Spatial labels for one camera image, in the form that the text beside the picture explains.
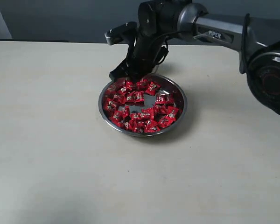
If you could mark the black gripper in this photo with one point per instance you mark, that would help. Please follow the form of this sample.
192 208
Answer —
141 58

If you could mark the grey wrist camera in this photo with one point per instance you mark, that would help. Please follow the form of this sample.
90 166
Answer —
123 33

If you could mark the red wrapped candy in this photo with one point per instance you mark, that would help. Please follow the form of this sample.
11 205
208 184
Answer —
172 113
151 126
152 89
110 105
145 114
165 122
118 116
164 99

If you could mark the small stainless steel cup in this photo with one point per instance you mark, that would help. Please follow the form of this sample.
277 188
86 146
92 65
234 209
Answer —
155 69

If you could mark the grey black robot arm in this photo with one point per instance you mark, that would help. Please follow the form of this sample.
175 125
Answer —
256 40

